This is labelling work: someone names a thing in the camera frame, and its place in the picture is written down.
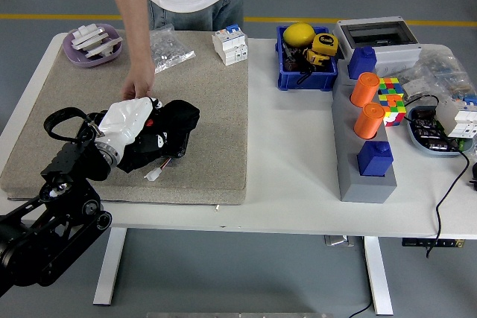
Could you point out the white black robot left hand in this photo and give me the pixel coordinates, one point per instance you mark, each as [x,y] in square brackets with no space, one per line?
[123,120]

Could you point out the person's right hand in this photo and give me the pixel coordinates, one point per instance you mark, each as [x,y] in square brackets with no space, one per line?
[139,83]

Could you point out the black rag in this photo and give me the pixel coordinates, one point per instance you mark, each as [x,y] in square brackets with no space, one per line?
[179,117]

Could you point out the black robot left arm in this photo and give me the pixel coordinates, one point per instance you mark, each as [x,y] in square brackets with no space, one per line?
[67,158]

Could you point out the black table control panel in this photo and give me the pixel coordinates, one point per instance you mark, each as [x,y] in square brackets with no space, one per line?
[432,243]

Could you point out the clear bag of screws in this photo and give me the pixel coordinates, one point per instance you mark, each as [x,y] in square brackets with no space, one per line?
[169,50]

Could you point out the white plastic plate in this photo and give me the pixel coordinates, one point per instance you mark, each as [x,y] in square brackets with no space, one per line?
[106,47]
[87,35]

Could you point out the purple tray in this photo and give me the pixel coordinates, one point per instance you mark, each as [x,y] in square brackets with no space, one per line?
[74,58]

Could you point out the grey-brown mat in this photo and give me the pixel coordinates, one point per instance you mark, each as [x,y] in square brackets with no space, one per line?
[216,128]

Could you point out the white circuit breaker, blue levers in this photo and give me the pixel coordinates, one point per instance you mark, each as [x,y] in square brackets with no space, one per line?
[229,46]

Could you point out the white table leg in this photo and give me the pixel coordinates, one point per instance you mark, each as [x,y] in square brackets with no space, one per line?
[378,277]
[110,266]

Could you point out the dark brown tool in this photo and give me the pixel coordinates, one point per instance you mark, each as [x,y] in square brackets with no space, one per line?
[291,59]

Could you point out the yellow lemon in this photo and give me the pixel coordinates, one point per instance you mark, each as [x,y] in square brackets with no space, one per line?
[298,34]

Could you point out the blue plastic bin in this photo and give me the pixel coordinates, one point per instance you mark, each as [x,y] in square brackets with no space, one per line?
[305,81]

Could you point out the yellow black tool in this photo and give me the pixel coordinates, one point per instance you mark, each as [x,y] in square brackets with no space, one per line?
[316,58]

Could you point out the yellow tape measure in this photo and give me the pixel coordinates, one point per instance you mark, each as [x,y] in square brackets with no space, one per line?
[325,43]

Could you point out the grey block holder base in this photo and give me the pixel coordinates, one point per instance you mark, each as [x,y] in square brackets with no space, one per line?
[346,154]

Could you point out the blue block with knob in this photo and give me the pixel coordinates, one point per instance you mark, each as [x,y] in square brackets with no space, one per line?
[361,63]
[374,159]

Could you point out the orange cylinder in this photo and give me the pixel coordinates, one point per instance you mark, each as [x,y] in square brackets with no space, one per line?
[369,120]
[363,91]

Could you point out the colourful puzzle cube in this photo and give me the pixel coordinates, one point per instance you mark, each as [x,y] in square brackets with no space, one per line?
[393,104]

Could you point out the grey distribution box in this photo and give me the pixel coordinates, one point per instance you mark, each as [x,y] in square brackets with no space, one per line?
[395,51]

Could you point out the light blue tray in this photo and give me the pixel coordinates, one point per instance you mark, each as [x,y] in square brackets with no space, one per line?
[415,139]

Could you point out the black components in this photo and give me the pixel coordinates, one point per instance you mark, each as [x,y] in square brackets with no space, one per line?
[428,132]

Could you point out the clear bags of components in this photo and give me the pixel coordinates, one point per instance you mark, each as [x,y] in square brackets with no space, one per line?
[443,72]

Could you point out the white circuit breaker stack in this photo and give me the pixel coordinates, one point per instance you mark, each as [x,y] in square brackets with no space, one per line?
[458,117]

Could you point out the black plug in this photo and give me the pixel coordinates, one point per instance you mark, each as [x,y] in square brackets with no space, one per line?
[474,173]

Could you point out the metal bracket under table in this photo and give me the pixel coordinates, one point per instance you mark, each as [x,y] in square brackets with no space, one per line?
[337,240]

